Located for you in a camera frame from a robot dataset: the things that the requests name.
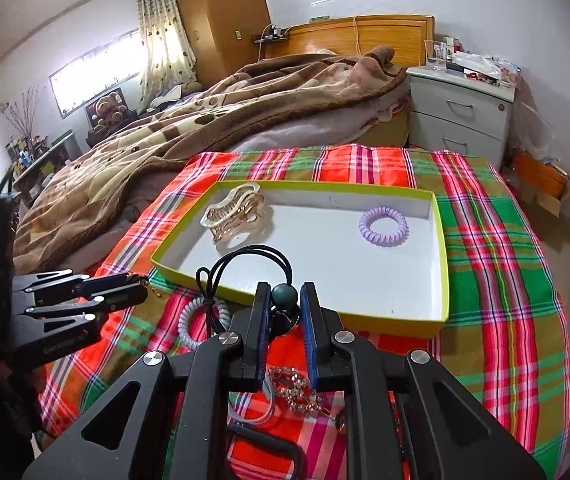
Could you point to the brown teddy bear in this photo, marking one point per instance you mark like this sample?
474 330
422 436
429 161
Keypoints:
107 107

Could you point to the window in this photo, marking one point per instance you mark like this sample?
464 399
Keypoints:
95 75

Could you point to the pearl white hair claw clip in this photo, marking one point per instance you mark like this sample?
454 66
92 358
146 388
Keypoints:
235 191

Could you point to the dried branches in vase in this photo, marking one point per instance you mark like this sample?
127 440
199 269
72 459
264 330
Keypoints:
27 127

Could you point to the white nightstand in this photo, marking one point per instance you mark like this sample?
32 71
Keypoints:
455 110

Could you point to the clear acrylic organizer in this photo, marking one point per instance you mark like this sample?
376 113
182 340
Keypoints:
437 57

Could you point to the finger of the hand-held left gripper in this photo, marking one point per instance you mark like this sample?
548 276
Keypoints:
115 284
120 301

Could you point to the pink bed sheet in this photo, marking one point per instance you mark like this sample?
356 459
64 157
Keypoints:
315 130

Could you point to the orange box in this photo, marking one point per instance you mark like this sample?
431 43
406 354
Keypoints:
537 175

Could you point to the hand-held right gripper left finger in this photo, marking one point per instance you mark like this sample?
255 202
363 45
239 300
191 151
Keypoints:
264 312

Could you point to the tan transparent hair claw clip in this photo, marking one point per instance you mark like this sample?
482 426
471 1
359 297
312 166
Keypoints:
260 220

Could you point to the brown patterned blanket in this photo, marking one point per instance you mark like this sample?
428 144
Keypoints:
190 125

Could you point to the yellow-green cardboard box tray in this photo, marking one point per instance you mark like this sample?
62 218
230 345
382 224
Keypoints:
315 260

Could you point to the cluttered side desk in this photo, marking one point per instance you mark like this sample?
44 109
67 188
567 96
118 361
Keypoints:
50 155

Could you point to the red green plaid cloth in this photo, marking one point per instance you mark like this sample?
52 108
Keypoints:
490 260

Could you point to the wooden headboard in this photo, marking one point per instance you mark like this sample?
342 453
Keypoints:
390 35

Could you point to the black hair band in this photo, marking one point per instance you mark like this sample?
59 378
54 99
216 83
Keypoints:
285 447

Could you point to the wooden wardrobe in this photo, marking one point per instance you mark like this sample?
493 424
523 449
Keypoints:
220 20

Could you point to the power strip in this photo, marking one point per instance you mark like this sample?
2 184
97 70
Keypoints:
270 35

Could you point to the spotted curtain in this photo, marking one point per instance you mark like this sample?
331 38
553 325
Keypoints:
165 45

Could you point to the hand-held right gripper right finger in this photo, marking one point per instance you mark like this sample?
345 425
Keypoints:
310 320

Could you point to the pile of plastic packets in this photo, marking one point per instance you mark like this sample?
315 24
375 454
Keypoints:
490 67

